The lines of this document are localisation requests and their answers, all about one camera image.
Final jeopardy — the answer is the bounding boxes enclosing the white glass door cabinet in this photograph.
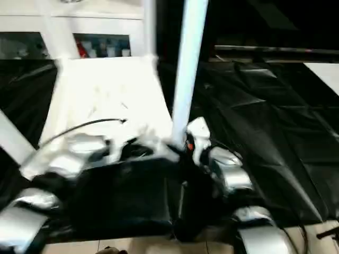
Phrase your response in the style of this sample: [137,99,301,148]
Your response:
[0,0,147,60]

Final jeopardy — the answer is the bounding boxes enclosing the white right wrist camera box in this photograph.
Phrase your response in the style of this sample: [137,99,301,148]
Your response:
[185,117,212,166]

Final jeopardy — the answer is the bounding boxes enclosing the black table mat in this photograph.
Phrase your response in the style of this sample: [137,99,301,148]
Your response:
[0,57,339,243]

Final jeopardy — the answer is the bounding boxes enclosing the white plastic table leg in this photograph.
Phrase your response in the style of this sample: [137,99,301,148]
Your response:
[169,0,209,148]
[36,0,76,63]
[0,109,37,168]
[142,0,158,60]

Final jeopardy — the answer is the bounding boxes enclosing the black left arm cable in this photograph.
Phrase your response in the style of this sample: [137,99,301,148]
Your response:
[38,117,128,150]

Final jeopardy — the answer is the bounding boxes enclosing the white plastic table top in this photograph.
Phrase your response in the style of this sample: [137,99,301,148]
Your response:
[20,55,180,179]

